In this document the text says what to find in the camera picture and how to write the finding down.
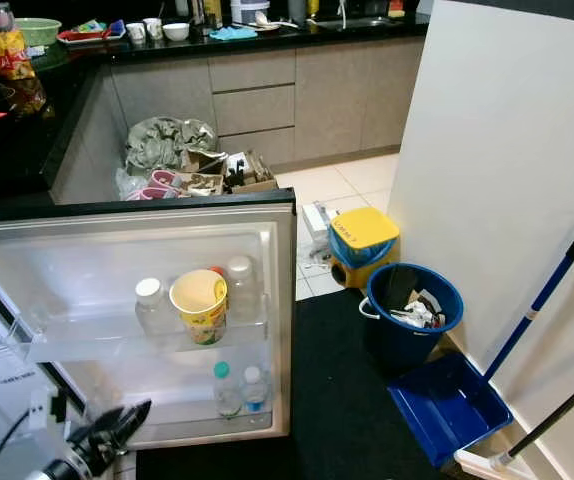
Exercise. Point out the clear fridge door shelf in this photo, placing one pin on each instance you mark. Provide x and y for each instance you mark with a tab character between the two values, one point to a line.
97	342
187	425

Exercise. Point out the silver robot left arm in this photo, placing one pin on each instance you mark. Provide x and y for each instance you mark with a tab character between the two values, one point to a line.
57	472

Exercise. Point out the red tray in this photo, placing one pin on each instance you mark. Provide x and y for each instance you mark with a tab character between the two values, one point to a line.
90	34

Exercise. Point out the small teal-capped water bottle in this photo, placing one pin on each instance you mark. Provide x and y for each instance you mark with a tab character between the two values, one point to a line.
224	392

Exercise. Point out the grey pink cup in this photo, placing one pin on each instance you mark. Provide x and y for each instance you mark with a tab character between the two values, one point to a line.
0	17

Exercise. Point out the white mug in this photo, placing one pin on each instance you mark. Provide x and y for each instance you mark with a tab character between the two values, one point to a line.
154	28
136	31

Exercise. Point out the white-capped clear bottle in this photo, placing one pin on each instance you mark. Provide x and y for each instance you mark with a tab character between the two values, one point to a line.
149	305

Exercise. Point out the pink plastic item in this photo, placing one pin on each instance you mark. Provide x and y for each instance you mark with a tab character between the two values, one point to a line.
159	185

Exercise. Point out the white bowl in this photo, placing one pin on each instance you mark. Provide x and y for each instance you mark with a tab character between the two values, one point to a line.
176	31

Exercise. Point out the grey green crumpled bag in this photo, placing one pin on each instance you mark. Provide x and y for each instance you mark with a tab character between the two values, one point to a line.
167	145

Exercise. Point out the blue plastic bucket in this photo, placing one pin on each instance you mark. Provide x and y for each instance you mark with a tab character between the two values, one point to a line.
397	340

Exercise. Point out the white power strip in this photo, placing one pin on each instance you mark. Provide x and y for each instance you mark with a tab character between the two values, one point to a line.
312	230

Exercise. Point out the teal cloth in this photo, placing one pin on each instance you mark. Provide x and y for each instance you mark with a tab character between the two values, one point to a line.
232	33

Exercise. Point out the yellow waste bin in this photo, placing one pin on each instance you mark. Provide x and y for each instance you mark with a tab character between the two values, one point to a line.
367	225

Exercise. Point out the black-topped grey kitchen counter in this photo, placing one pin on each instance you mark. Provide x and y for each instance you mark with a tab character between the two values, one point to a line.
357	90

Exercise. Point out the cardboard box with clutter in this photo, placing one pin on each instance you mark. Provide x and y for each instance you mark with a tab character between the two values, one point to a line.
247	175

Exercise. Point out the crumpled white paper trash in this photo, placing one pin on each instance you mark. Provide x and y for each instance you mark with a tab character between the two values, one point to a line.
422	315

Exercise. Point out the black trash piece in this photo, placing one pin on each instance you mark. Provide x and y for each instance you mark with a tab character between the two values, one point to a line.
402	285

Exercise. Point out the yellow red chips bag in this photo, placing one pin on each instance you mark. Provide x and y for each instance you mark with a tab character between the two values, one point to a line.
7	55

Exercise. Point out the blue-labelled water bottle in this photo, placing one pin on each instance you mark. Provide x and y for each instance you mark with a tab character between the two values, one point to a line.
255	392

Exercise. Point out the green plastic basin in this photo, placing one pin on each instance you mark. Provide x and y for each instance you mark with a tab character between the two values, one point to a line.
37	32

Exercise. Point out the yellow instant noodle cup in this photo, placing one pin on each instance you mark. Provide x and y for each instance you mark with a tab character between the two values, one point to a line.
199	305

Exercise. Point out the large clear plastic bottle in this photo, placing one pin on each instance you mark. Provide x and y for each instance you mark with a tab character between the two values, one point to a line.
241	285

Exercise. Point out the steel kitchen sink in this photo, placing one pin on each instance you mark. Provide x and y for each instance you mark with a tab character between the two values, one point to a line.
352	21

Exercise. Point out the white kitchen appliance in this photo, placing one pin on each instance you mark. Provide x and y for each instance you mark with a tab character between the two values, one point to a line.
249	12

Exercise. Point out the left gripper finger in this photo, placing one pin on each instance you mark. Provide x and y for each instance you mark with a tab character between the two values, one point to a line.
135	425
112	420

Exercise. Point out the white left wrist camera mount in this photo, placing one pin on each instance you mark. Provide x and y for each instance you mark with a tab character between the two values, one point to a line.
42	408

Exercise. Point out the grey cabinet drawer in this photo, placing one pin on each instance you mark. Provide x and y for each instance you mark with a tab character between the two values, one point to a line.
252	70
254	110
262	147

